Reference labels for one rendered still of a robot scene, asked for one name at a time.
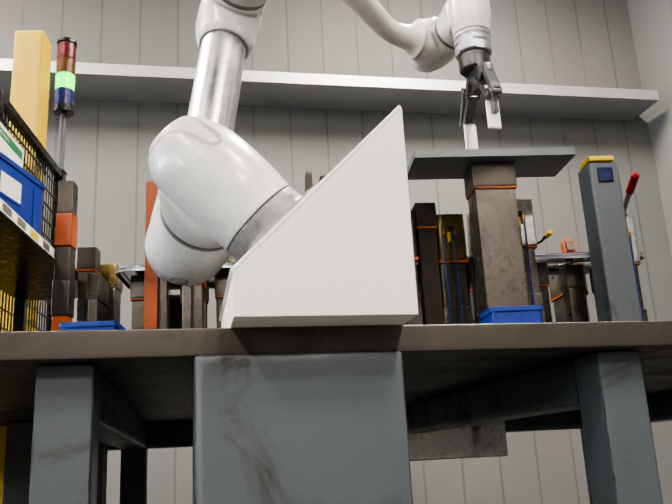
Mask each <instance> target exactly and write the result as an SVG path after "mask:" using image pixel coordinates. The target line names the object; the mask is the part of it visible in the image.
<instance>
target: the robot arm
mask: <svg viewBox="0 0 672 504"><path fill-rule="evenodd" d="M266 1H267V0H201V3H200V7H199V10H198V14H197V19H196V25H195V33H196V41H197V45H198V47H199V49H200V53H199V58H198V64H197V69H196V74H195V79H194V84H193V89H192V94H191V99H190V105H189V110H188V115H187V116H183V117H180V118H178V119H176V120H175V121H173V122H172V123H171V124H169V125H168V126H167V127H166V128H165V129H163V130H162V131H161V132H160V133H159V134H158V136H157V137H156V138H155V139H154V141H153V142H152V144H151V146H150V149H149V157H148V165H149V171H150V175H151V178H152V181H153V182H154V183H155V184H156V186H157V187H158V194H157V197H156V201H155V205H154V208H153V212H152V215H151V219H150V224H149V227H148V231H147V234H146V239H145V253H146V257H147V260H148V262H149V264H150V266H151V268H152V269H153V271H154V272H155V273H156V274H157V275H158V276H159V277H160V278H161V279H163V280H165V281H168V282H171V283H174V284H178V285H187V286H192V285H197V284H200V283H203V282H205V281H207V280H209V279H210V278H212V277H213V276H214V275H216V274H217V273H218V272H219V271H220V269H221V268H222V267H223V265H224V264H225V263H226V261H227V260H228V258H229V257H230V255H231V256H232V257H233V258H234V259H235V260H236V261H237V262H238V261H239V260H240V259H241V258H242V257H243V256H244V255H245V254H246V253H247V252H248V251H249V250H250V249H251V248H252V247H253V246H254V245H255V244H257V243H258V242H259V241H260V240H261V239H262V238H263V237H264V236H265V235H266V234H267V233H268V232H269V231H270V230H271V229H272V228H273V227H274V226H275V225H276V224H277V223H278V222H279V221H280V220H281V219H282V218H283V217H284V216H285V215H286V214H287V213H288V212H289V211H290V210H291V209H292V208H293V207H295V206H296V205H297V204H298V203H299V202H300V201H301V200H302V199H303V198H304V197H305V196H306V195H307V194H308V193H309V192H310V191H311V190H312V189H313V188H314V187H315V186H316V185H317V184H316V185H315V186H313V187H312V188H310V189H309V190H307V191H306V192H304V191H301V192H300V193H299V192H298V191H296V190H295V189H294V188H293V187H291V186H290V185H289V184H288V183H287V182H286V181H285V180H284V179H283V178H282V177H281V176H280V174H279V173H278V172H277V171H276V170H275V169H274V168H273V167H272V166H271V165H270V164H269V163H268V162H267V161H266V160H265V159H264V158H263V157H262V156H261V155H260V154H259V153H258V152H257V151H256V150H255V149H254V148H252V147H251V146H250V145H249V144H248V143H247V142H245V141H244V140H243V139H242V138H241V137H239V136H238V135H237V134H235V133H234V128H235V121H236V114H237V108H238V101H239V94H240V87H241V81H242V74H243V67H244V61H245V60H246V59H247V58H248V57H249V56H250V54H251V53H252V51H253V48H254V44H255V41H256V38H257V34H258V31H259V28H260V25H261V22H262V15H263V12H264V9H265V4H266ZM341 1H343V2H344V3H346V4H347V5H348V6H349V7H350V8H351V9H352V10H353V11H354V12H355V13H356V14H357V15H358V16H359V17H360V18H361V19H362V20H363V21H364V22H365V23H366V24H367V25H368V26H369V27H370V28H371V29H372V30H373V31H374V32H375V33H376V34H377V35H378V36H379V37H381V38H382V39H383V40H385V41H386V42H388V43H390V44H392V45H394V46H397V47H399V48H401V49H403V50H405V51H406V54H407V56H408V59H409V62H410V64H411V65H412V67H413V68H414V69H416V70H417V71H419V72H423V73H429V72H434V71H436V70H439V69H440V68H442V67H444V66H445V65H446V64H448V63H449V62H450V61H452V60H453V59H454V58H456V60H457V61H458V62H459V69H460V74H461V75H462V76H463V77H464V78H466V87H465V88H461V108H460V122H459V127H460V128H464V136H465V146H466V149H478V141H477V132H476V125H474V119H475V113H476V107H477V101H478V100H479V99H480V95H481V92H483V94H484V95H485V98H486V99H489V100H486V101H485V103H486V112H487V121H488V129H497V130H500V129H501V128H502V127H501V119H500V110H499V102H498V100H499V94H502V92H503V90H502V87H501V85H500V82H499V80H498V78H497V75H496V73H495V71H494V66H493V63H491V60H490V56H491V55H492V52H493V51H492V42H491V33H490V28H491V23H492V15H491V6H490V0H447V2H446V3H445V4H444V7H443V9H442V12H441V13H440V15H439V16H438V17H432V18H427V19H417V20H415V21H414V22H413V23H412V24H402V23H399V22H396V21H395V20H394V19H393V18H392V17H391V16H390V15H389V14H388V13H387V11H386V10H385V9H384V8H383V6H382V5H381V4H380V3H379V1H378V0H341ZM472 95H476V96H472Z"/></svg>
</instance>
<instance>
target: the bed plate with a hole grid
mask: <svg viewBox="0 0 672 504"><path fill-rule="evenodd" d="M610 350H637V351H639V353H640V359H641V365H642V371H643V378H644V384H645V390H646V396H649V395H655V394H662V393H668V392H672V320H671V321H611V322H551V323H491V324H431V325H371V326H311V327H251V328H191V329H131V330H71V331H11V332H0V426H7V423H8V422H32V421H33V415H34V397H35V379H36V368H37V366H39V365H45V364H85V363H92V364H94V365H95V366H96V367H97V368H98V369H99V370H100V371H101V372H102V374H103V375H104V376H105V377H106V378H107V379H108V380H109V382H110V383H111V384H112V385H113V386H114V387H115V388H116V389H117V391H118V392H119V393H120V394H121V395H122V396H123V397H124V399H125V400H126V401H127V402H128V403H129V404H130V405H131V406H132V408H133V409H134V410H135V411H136V412H137V413H138V414H139V415H140V417H141V418H142V419H143V420H144V421H145V422H146V423H157V422H182V421H193V367H194V359H195V357H196V356H203V355H246V354H288V353H331V352H373V351H399V352H401V354H402V360H403V374H404V388H405V401H406V406H409V405H412V404H416V403H419V402H423V401H426V400H430V399H433V398H436V397H440V396H443V395H447V394H450V393H454V392H457V391H461V390H464V389H467V388H471V387H474V386H478V385H481V384H485V383H488V382H492V381H495V380H498V379H502V378H505V377H509V376H512V375H516V374H519V373H523V372H526V371H529V370H533V369H536V368H540V367H543V366H547V365H550V364H554V363H557V362H560V361H564V360H567V359H571V358H575V357H578V356H581V355H585V354H588V353H591V352H595V351H610Z"/></svg>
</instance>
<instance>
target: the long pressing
mask: <svg viewBox="0 0 672 504"><path fill-rule="evenodd" d="M535 258H536V262H547V263H563V264H550V265H547V266H548V274H549V275H559V269H560V268H561V267H562V266H564V265H566V263H565V262H574V264H575V263H577V262H591V261H590V254H589V252H573V253H540V254H535ZM236 263H237V262H226V263H225V264H224V265H223V267H222V268H221V269H220V271H219V272H218V273H220V272H230V269H231V268H232V267H233V266H234V265H235V264H236ZM581 264H582V265H583V272H584V274H589V271H590V270H592V268H591V263H581ZM131 275H145V265H124V266H120V267H119V268H118V269H117V270H116V276H117V277H118V278H119V279H120V280H121V281H122V283H123V284H124V285H125V286H126V287H127V288H128V289H130V282H131ZM213 288H215V279H214V276H213V277H212V278H210V279H209V289H213ZM169 290H180V285H178V284H174V283H171V282H169Z"/></svg>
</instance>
